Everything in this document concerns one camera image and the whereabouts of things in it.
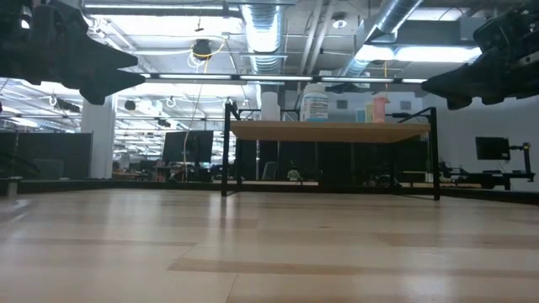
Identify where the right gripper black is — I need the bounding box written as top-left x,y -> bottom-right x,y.
420,0 -> 539,111

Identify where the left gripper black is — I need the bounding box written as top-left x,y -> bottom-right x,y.
0,0 -> 147,105

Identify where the small pink-red bottle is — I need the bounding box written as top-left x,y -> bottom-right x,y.
372,95 -> 389,124

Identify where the bright ceiling light panel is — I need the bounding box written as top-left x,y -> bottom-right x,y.
355,44 -> 481,64

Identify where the white building column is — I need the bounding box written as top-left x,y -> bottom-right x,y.
80,94 -> 117,180

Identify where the black computer monitor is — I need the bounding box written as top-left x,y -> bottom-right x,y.
162,130 -> 215,164
474,136 -> 511,162

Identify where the yellow hanging tag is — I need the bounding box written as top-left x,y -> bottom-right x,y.
382,61 -> 391,98

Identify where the dark office partition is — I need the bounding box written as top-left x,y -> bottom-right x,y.
0,130 -> 93,183

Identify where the black beam with light strips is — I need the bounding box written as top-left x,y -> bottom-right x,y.
138,72 -> 427,85

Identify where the grey office chair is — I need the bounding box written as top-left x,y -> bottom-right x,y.
261,161 -> 280,182

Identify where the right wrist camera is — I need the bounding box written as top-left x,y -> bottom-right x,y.
472,11 -> 523,55

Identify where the silver ventilation duct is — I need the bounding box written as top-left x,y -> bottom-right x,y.
339,0 -> 424,79
240,3 -> 288,75

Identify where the black overhead camera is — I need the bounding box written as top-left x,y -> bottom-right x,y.
191,38 -> 213,60

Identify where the black aluminium table frame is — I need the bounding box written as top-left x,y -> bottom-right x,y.
0,178 -> 539,206

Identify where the small grey post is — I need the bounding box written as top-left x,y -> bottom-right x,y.
5,175 -> 23,197

